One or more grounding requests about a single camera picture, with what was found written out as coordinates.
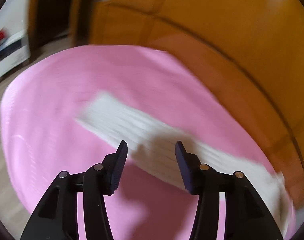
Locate white knitted sweater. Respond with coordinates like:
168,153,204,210
76,93,294,237

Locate pink bed sheet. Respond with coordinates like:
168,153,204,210
0,46,276,239

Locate wooden headboard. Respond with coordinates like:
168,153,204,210
89,0,304,207

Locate white shelf unit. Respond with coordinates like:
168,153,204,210
0,28,32,86

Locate dark wooden door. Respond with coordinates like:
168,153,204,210
27,0,94,51

